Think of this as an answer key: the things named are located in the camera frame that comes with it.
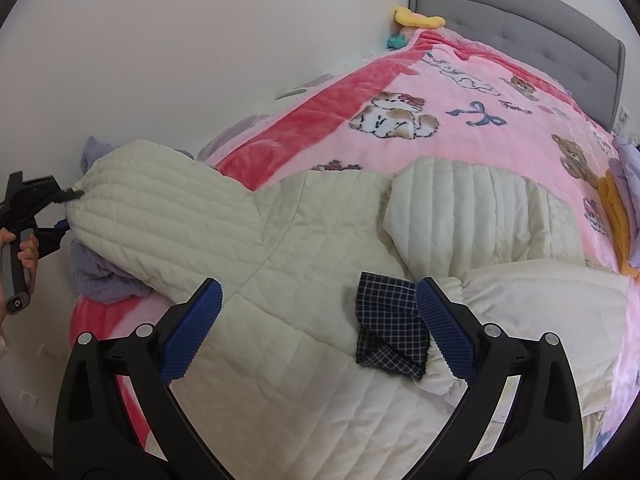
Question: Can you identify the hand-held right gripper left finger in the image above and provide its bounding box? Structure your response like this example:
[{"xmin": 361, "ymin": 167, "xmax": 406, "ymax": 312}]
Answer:
[{"xmin": 52, "ymin": 278, "xmax": 236, "ymax": 480}]

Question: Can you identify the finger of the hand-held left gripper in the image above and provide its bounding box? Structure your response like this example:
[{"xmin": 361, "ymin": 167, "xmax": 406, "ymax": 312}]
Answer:
[
  {"xmin": 20, "ymin": 219, "xmax": 71, "ymax": 258},
  {"xmin": 7, "ymin": 171, "xmax": 84, "ymax": 213}
]

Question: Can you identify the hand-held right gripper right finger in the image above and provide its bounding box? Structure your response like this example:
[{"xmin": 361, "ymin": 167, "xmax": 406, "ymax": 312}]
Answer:
[{"xmin": 400, "ymin": 276, "xmax": 586, "ymax": 480}]

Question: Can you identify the white quilted hooded jacket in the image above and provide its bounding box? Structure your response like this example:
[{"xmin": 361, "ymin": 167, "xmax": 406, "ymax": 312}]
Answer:
[{"xmin": 65, "ymin": 140, "xmax": 632, "ymax": 480}]

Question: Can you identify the person's left hand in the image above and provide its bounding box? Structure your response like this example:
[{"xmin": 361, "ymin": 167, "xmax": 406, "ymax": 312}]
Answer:
[{"xmin": 0, "ymin": 227, "xmax": 41, "ymax": 287}]

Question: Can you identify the crumpled purple cloth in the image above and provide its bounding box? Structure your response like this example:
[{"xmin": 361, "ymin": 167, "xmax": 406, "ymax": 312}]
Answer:
[{"xmin": 69, "ymin": 135, "xmax": 195, "ymax": 307}]

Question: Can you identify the folded orange blanket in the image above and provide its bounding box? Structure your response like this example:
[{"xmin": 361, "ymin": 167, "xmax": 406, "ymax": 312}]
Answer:
[{"xmin": 598, "ymin": 169, "xmax": 640, "ymax": 279}]

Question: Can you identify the pink printed blanket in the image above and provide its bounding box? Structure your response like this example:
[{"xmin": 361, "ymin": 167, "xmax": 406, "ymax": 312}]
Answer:
[{"xmin": 67, "ymin": 27, "xmax": 640, "ymax": 480}]

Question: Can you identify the lavender pillow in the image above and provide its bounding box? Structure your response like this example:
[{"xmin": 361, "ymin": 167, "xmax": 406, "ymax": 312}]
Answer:
[{"xmin": 611, "ymin": 134, "xmax": 640, "ymax": 261}]

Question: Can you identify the yellow plush toy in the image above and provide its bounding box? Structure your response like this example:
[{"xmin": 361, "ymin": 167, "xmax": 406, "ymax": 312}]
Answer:
[{"xmin": 392, "ymin": 6, "xmax": 447, "ymax": 29}]

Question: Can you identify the grey upholstered bed headboard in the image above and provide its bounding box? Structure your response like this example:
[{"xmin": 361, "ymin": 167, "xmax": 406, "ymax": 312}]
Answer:
[{"xmin": 409, "ymin": 0, "xmax": 627, "ymax": 133}]

